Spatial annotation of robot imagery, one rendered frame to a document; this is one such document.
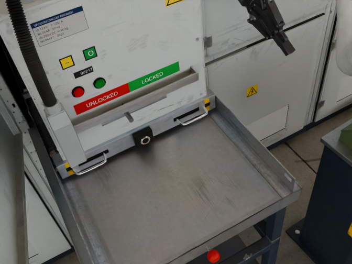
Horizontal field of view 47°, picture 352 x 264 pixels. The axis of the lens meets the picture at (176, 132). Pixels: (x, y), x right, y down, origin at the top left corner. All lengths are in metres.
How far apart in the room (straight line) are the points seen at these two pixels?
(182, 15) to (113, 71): 0.23
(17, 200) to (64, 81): 0.43
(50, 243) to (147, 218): 0.91
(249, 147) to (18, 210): 0.71
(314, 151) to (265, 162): 1.19
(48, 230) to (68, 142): 0.93
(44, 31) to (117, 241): 0.56
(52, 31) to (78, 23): 0.06
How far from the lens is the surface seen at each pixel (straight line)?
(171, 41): 1.11
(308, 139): 2.44
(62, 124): 0.98
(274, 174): 1.20
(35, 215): 1.79
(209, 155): 1.24
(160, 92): 1.14
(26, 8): 0.94
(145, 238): 1.10
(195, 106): 1.29
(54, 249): 2.03
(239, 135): 1.28
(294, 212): 2.13
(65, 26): 0.97
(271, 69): 1.87
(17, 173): 1.37
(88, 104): 1.11
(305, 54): 1.98
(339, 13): 1.46
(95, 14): 0.98
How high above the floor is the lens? 1.81
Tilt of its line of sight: 48 degrees down
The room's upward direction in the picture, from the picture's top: 8 degrees counter-clockwise
